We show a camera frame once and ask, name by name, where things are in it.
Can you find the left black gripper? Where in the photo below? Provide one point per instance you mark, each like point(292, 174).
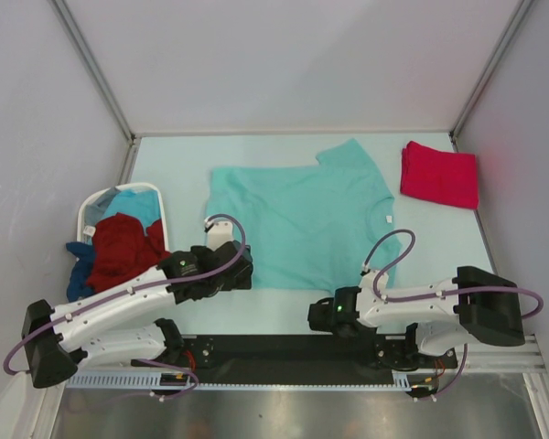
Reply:
point(242, 281)

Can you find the teal t-shirt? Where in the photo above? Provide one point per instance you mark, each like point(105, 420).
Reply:
point(310, 227)

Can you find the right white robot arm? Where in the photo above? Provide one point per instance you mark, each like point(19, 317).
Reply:
point(410, 328)

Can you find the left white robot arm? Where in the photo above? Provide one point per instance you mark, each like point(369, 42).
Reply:
point(61, 340)

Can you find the light blue t-shirt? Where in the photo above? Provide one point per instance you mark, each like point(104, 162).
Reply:
point(142, 205)

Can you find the dark red t-shirt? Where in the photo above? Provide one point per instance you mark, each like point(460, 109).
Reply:
point(123, 250)

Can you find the dark blue t-shirt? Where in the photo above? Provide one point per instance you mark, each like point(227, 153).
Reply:
point(78, 287)

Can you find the white laundry basket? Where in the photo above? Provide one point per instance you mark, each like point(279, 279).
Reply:
point(93, 207)

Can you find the folded red t-shirt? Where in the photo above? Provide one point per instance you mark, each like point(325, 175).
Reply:
point(444, 178)

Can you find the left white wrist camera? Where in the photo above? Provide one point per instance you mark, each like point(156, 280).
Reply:
point(218, 232)

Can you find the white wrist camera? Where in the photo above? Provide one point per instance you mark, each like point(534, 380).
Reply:
point(373, 282)
point(218, 232)

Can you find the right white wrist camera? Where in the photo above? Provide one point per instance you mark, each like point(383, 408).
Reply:
point(373, 282)

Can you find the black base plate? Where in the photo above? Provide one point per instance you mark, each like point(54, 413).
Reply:
point(301, 360)

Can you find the aluminium frame rail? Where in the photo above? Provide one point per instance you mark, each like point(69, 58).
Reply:
point(526, 358)

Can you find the light blue cable duct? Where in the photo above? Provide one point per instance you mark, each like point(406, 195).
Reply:
point(130, 380)

